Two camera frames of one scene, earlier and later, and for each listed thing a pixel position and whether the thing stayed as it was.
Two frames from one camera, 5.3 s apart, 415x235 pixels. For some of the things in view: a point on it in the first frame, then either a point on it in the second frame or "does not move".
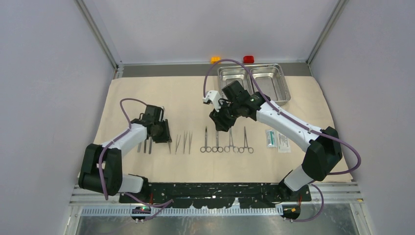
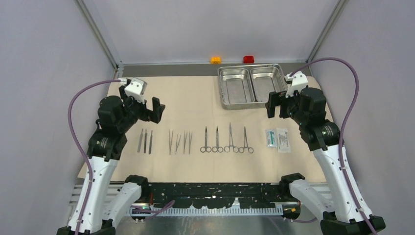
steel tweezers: x=178 y=143 does not move
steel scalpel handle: x=150 y=142 does not move
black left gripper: x=165 y=137 → x=153 y=115
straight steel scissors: x=217 y=148 does not move
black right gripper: x=221 y=124 → x=278 y=98
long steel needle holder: x=227 y=149 does not move
